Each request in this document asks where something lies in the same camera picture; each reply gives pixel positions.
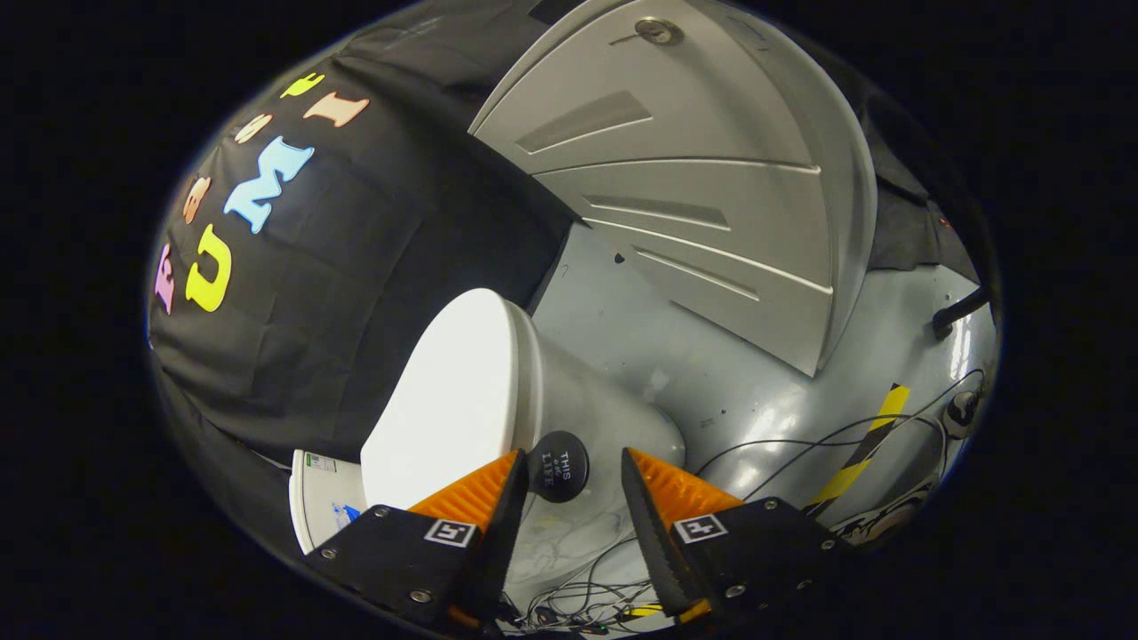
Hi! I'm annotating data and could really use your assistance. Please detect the yellow black striped floor tape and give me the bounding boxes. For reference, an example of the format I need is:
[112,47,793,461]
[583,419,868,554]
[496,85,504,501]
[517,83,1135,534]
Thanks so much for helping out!
[805,384,912,516]

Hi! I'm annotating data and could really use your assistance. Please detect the black backdrop cloth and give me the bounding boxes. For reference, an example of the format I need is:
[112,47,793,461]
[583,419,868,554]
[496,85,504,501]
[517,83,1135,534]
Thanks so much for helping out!
[147,0,983,556]

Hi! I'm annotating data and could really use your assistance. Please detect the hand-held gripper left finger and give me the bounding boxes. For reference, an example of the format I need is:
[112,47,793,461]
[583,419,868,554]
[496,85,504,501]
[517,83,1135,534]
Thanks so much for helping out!
[307,449,530,637]

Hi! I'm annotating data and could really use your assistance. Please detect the thin black floor cables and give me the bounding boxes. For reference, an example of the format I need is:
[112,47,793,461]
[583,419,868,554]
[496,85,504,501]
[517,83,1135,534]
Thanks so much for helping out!
[498,369,986,636]

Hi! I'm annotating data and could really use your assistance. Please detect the white drawer cabinet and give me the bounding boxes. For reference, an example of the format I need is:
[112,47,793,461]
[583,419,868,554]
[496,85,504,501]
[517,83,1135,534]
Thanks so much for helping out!
[469,0,879,378]

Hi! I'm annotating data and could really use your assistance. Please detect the black round lift tab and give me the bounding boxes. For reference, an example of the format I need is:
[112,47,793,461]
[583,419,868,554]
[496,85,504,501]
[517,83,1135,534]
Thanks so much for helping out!
[527,430,590,504]

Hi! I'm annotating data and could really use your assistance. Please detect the white toilet with tank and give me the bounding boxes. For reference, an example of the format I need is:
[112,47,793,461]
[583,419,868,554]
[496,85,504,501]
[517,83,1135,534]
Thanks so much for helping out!
[289,302,687,614]

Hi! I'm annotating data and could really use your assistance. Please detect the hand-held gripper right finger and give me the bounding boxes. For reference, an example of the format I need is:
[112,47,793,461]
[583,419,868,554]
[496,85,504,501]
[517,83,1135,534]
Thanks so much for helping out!
[620,447,854,628]

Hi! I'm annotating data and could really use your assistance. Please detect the black bar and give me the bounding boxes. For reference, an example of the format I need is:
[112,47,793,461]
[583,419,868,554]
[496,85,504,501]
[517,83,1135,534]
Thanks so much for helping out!
[932,284,993,340]

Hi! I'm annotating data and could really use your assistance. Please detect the white toilet lid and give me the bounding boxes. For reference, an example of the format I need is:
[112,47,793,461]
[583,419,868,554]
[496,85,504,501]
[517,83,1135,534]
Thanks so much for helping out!
[360,287,536,513]

